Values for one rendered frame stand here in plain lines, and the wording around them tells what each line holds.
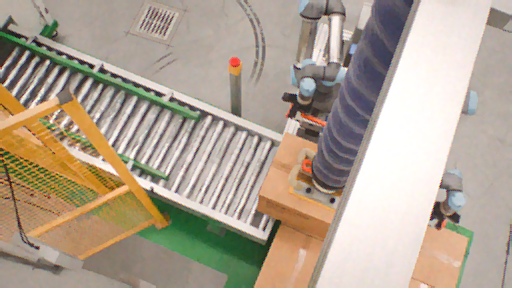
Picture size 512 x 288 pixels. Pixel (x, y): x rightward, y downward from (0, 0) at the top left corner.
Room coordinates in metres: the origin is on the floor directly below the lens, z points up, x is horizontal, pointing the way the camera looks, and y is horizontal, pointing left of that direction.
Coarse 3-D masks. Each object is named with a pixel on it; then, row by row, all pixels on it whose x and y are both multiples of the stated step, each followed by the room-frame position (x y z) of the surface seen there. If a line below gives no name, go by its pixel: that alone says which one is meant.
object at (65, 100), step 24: (72, 96) 0.59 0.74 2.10; (24, 120) 0.47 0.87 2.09; (0, 144) 0.40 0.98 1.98; (48, 144) 0.48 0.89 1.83; (96, 144) 0.55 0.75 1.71; (0, 168) 0.34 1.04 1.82; (120, 168) 0.56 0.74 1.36; (24, 192) 0.32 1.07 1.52; (48, 192) 0.37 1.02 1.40; (120, 192) 0.52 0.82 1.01; (144, 192) 0.59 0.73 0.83; (48, 216) 0.29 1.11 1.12; (72, 216) 0.33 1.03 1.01; (96, 216) 0.40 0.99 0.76; (120, 216) 0.46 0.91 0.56; (168, 216) 0.62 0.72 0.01
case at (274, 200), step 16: (288, 144) 0.98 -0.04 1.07; (304, 144) 1.00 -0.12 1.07; (288, 160) 0.88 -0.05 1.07; (272, 176) 0.77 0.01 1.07; (288, 176) 0.79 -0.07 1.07; (304, 176) 0.81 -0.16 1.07; (272, 192) 0.68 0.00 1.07; (336, 192) 0.76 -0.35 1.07; (272, 208) 0.64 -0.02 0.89; (288, 208) 0.62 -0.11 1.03; (304, 208) 0.63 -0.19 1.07; (320, 208) 0.65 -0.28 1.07; (304, 224) 0.60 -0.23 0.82; (320, 224) 0.59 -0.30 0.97
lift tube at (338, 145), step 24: (384, 0) 0.77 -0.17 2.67; (408, 0) 0.72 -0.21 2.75; (384, 24) 0.73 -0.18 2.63; (360, 48) 0.79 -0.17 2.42; (384, 48) 0.72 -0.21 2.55; (360, 72) 0.73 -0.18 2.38; (384, 72) 0.70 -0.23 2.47; (360, 96) 0.72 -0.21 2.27; (336, 120) 0.75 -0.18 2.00; (360, 120) 0.70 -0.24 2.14; (336, 144) 0.72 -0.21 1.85; (360, 144) 0.69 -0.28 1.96; (336, 168) 0.70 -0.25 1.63
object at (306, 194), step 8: (304, 184) 0.76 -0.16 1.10; (312, 184) 0.77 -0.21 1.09; (288, 192) 0.70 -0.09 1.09; (296, 192) 0.71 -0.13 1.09; (304, 192) 0.71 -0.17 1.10; (312, 192) 0.72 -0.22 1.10; (312, 200) 0.68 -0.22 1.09; (328, 200) 0.70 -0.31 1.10; (336, 200) 0.71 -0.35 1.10; (328, 208) 0.66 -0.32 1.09; (336, 208) 0.66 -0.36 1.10
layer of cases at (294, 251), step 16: (288, 224) 0.64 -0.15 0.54; (288, 240) 0.54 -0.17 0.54; (304, 240) 0.56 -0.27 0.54; (320, 240) 0.58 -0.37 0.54; (432, 240) 0.73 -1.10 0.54; (448, 240) 0.75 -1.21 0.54; (464, 240) 0.77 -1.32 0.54; (272, 256) 0.42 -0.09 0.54; (288, 256) 0.44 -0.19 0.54; (304, 256) 0.46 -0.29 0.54; (432, 256) 0.62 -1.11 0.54; (448, 256) 0.65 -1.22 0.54; (272, 272) 0.32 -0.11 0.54; (288, 272) 0.34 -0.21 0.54; (304, 272) 0.36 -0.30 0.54; (416, 272) 0.50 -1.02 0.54; (432, 272) 0.52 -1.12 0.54; (448, 272) 0.54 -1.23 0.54
